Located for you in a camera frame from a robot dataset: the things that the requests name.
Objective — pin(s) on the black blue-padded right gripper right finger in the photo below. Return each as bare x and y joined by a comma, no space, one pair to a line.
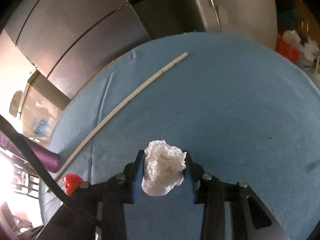
208,191

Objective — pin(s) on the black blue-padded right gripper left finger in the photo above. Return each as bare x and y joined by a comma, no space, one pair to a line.
123,188

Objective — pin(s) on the white tissue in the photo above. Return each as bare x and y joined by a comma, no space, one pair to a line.
163,168

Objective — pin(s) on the red bottle cap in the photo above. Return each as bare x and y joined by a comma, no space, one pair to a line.
70,183

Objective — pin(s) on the purple thermos bottle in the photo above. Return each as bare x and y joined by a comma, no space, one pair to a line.
50,160

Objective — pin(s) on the blue round tablecloth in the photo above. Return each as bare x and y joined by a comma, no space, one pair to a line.
244,113

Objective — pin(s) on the long white stick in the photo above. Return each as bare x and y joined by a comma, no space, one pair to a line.
118,108

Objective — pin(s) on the white chest freezer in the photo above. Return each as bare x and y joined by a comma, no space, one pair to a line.
41,106

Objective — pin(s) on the white rice cooker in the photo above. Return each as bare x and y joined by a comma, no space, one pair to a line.
15,103

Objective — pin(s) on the red plastic bag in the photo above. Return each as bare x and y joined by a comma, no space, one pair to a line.
287,51

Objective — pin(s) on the grey three-door refrigerator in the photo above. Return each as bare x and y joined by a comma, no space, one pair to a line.
68,41

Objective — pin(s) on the silver two-door refrigerator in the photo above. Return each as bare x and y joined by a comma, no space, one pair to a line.
254,20

